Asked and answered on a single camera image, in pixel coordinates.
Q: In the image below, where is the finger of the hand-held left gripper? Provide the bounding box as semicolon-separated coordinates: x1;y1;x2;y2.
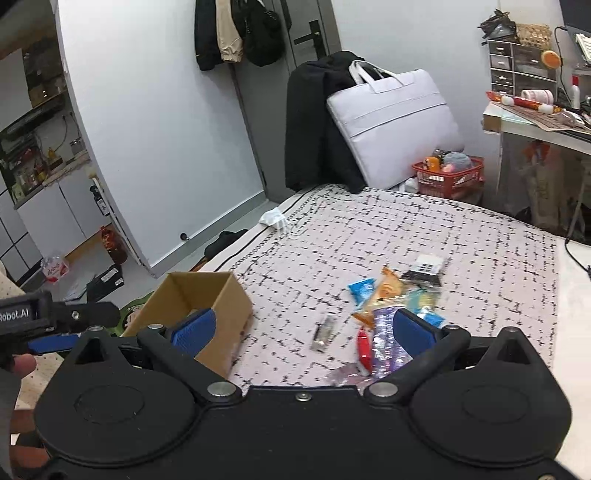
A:
27;333;83;356
51;301;122;332

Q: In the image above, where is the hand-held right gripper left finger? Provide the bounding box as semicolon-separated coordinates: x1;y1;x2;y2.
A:
69;308;243;403

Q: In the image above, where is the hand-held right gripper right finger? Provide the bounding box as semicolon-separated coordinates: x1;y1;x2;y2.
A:
365;308;550;404

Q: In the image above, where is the blue green snack packet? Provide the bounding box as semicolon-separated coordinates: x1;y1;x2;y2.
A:
416;310;447;330

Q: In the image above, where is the pink translucent snack bag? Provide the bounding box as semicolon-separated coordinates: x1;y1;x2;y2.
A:
372;305;414;377

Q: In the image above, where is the brown cardboard box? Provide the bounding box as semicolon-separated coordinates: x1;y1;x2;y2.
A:
121;271;254;380

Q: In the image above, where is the red orange snack packet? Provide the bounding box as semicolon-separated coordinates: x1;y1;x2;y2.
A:
356;327;376;373

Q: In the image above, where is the clear pink snack packet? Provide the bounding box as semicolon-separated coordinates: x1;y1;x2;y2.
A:
330;364;375;387

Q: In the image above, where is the small silver snack packet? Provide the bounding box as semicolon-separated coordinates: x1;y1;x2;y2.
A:
311;314;338;353

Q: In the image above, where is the person's left hand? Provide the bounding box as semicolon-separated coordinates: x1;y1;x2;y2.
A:
8;354;49;470

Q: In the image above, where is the light green snack packet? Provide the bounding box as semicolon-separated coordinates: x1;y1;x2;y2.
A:
406;288;437;315

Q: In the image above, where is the black shoe box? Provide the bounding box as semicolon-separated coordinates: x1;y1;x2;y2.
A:
86;264;124;301

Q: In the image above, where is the green cartoon floor mat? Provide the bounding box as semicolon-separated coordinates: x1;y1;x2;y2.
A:
117;291;158;336

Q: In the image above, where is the orange yellow snack packet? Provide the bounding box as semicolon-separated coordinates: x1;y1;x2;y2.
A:
365;267;407;315

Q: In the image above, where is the red white plastic bag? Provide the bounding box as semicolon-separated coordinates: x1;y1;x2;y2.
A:
41;251;70;285

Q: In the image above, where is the black white snack packet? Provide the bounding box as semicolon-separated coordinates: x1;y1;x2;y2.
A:
401;255;447;288

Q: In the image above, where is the brown oil bottle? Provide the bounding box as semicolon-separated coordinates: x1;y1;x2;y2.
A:
100;226;129;265

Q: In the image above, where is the black slipper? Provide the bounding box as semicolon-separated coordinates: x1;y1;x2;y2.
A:
204;229;250;259

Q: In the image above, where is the black spray bottle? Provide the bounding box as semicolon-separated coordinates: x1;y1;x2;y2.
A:
90;185;114;217

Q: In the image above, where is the white black-patterned bed blanket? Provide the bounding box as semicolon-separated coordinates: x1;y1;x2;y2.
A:
185;184;561;389

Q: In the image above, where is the white face mask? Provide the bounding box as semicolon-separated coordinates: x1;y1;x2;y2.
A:
259;208;291;230

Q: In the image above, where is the red plastic basket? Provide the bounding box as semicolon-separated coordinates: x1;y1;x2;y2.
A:
412;156;485;200

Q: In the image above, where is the kitchen shelf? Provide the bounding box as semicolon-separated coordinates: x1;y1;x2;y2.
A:
0;37;93;209

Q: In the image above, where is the paper bag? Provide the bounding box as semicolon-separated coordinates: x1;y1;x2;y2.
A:
517;141;574;232

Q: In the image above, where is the light purple laptop bag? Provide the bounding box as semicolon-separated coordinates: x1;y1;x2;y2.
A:
325;60;465;191

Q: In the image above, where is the grey door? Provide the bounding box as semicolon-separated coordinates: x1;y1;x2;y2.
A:
228;0;343;204

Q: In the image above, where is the white desk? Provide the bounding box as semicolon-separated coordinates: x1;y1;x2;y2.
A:
482;100;591;241

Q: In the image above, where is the black jacket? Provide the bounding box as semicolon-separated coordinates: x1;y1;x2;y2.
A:
285;51;370;195

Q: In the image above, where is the red rolled scroll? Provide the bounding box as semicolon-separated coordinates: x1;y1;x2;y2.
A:
486;90;562;116

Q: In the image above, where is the grey drawer organizer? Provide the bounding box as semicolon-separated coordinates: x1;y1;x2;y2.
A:
487;39;559;100

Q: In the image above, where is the hanging black coat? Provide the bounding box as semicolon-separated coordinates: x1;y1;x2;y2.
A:
194;0;223;71

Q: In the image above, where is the hanging beige garment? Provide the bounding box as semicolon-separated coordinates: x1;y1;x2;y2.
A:
215;0;244;64

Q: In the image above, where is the hanging black bag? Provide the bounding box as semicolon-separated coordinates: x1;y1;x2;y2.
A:
231;0;286;67

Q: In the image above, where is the wicker basket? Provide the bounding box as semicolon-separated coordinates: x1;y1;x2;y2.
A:
515;23;553;51

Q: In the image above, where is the black door handle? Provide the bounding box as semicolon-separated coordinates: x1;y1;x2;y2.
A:
294;21;322;58

